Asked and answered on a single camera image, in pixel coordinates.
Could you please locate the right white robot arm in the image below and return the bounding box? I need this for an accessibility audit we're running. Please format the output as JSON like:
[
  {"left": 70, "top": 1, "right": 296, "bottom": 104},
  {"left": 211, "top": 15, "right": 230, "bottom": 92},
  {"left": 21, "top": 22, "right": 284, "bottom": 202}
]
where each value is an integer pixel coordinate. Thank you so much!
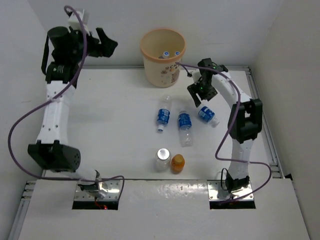
[{"left": 187, "top": 58, "right": 263, "bottom": 193}]

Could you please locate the blue label bottle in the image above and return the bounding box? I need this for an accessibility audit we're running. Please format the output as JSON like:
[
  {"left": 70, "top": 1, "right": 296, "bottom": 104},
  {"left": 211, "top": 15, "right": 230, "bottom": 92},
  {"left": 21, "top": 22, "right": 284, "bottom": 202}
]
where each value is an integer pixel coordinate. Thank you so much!
[
  {"left": 158, "top": 51, "right": 170, "bottom": 59},
  {"left": 177, "top": 108, "right": 193, "bottom": 147},
  {"left": 197, "top": 103, "right": 220, "bottom": 128},
  {"left": 156, "top": 95, "right": 172, "bottom": 133}
]

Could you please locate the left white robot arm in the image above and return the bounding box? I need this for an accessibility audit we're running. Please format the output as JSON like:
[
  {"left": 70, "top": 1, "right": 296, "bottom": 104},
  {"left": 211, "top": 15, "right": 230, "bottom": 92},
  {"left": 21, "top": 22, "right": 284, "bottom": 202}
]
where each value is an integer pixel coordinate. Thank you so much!
[{"left": 27, "top": 26, "right": 118, "bottom": 193}]

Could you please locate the orange juice bottle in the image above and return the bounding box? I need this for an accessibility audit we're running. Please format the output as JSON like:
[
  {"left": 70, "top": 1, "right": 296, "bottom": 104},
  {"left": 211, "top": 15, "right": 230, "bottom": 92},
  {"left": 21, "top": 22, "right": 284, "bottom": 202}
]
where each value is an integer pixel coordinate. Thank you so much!
[{"left": 170, "top": 154, "right": 185, "bottom": 174}]

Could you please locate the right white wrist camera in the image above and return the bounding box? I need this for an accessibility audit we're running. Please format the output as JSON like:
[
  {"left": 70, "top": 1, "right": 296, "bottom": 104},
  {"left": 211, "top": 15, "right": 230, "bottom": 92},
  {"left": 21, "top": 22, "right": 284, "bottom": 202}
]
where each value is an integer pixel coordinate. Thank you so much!
[{"left": 192, "top": 71, "right": 202, "bottom": 84}]

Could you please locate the metal base plate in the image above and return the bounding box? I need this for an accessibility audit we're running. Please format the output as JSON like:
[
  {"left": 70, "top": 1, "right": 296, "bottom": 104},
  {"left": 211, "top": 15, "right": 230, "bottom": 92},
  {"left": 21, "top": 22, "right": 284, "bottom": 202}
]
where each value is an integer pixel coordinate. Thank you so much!
[
  {"left": 74, "top": 179, "right": 122, "bottom": 202},
  {"left": 207, "top": 180, "right": 254, "bottom": 202}
]

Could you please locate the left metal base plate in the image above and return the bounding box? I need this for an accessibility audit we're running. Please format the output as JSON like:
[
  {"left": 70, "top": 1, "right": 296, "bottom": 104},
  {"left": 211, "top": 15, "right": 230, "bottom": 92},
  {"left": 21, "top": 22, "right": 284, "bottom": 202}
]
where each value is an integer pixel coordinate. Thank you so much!
[{"left": 74, "top": 179, "right": 122, "bottom": 202}]

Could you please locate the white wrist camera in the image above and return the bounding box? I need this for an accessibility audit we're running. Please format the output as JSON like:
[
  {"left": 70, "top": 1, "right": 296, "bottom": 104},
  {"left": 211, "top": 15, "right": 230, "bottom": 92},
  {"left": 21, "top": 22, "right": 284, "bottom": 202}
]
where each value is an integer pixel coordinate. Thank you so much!
[
  {"left": 67, "top": 9, "right": 90, "bottom": 32},
  {"left": 192, "top": 71, "right": 202, "bottom": 84}
]

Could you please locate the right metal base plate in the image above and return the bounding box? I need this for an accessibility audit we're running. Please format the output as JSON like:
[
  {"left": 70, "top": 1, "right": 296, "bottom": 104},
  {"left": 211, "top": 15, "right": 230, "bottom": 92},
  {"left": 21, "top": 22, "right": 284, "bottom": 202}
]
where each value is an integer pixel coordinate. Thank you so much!
[{"left": 207, "top": 180, "right": 254, "bottom": 202}]

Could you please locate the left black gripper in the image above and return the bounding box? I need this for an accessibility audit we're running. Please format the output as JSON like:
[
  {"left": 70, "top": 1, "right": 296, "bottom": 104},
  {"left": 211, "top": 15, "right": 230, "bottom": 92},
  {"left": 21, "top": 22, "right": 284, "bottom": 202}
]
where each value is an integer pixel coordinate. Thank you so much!
[{"left": 69, "top": 27, "right": 118, "bottom": 64}]

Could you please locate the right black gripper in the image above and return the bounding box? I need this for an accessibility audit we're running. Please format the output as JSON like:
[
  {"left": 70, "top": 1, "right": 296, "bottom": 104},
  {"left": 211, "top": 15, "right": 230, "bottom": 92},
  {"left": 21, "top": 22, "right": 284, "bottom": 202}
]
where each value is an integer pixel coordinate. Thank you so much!
[{"left": 188, "top": 79, "right": 218, "bottom": 107}]

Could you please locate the beige plastic waste bin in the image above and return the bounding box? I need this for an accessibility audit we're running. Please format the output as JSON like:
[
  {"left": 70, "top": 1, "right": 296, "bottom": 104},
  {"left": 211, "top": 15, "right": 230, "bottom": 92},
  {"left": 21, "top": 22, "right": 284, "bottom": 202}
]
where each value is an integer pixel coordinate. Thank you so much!
[{"left": 140, "top": 28, "right": 186, "bottom": 88}]

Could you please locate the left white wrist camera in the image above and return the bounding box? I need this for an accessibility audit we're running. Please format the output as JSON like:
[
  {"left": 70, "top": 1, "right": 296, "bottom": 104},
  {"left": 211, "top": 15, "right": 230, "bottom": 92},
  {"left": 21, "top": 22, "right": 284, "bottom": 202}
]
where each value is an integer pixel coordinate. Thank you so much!
[{"left": 67, "top": 9, "right": 90, "bottom": 32}]

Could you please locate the clear jar white lid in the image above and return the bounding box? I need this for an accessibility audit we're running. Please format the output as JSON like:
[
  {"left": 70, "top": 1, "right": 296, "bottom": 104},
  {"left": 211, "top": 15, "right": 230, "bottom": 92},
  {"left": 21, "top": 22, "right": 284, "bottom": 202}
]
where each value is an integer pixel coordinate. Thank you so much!
[{"left": 155, "top": 148, "right": 171, "bottom": 171}]

